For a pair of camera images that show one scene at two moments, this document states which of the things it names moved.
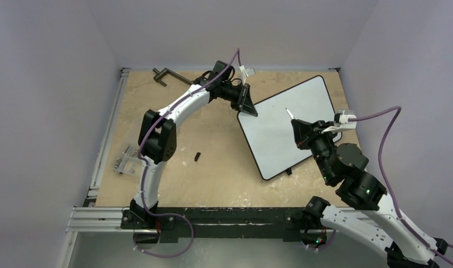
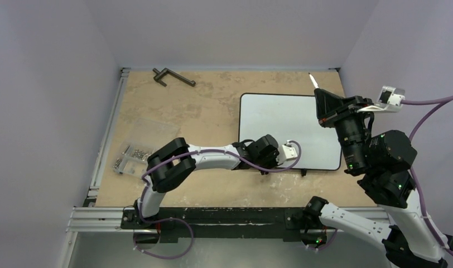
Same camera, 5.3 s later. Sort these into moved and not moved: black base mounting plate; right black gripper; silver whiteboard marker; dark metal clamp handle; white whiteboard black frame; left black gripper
Moved: left black gripper; right black gripper; white whiteboard black frame; silver whiteboard marker
Not moved: black base mounting plate; dark metal clamp handle
